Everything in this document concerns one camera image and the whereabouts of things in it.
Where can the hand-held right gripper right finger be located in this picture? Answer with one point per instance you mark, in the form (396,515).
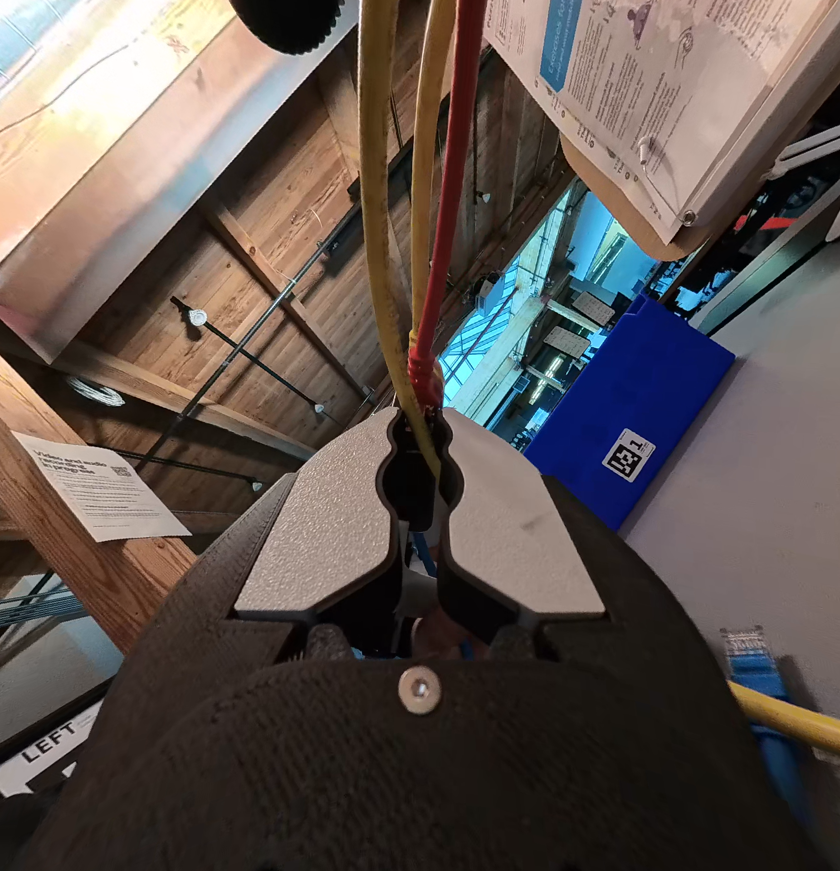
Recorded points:
(515,544)

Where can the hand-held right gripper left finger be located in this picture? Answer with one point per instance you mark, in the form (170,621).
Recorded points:
(325,531)

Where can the black ethernet splitter box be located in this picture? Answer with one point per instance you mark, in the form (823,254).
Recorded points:
(413,490)

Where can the blue plastic bin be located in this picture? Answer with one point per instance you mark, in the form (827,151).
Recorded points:
(631,394)

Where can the grey desk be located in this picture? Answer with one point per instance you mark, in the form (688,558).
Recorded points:
(767,476)

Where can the person's left hand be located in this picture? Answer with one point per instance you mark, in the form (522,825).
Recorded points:
(440,636)

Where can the white paper notice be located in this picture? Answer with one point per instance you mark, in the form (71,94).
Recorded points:
(100,483)

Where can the wooden instruction board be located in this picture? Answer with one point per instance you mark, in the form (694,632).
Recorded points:
(617,218)

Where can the framed marker sign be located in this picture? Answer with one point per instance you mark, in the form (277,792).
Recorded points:
(46,748)

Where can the paper instruction sheet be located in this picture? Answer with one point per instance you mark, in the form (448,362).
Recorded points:
(631,81)

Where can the black fuzzy ball on pole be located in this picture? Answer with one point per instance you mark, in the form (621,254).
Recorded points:
(284,24)

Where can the wooden post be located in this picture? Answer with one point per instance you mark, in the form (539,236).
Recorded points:
(86,578)

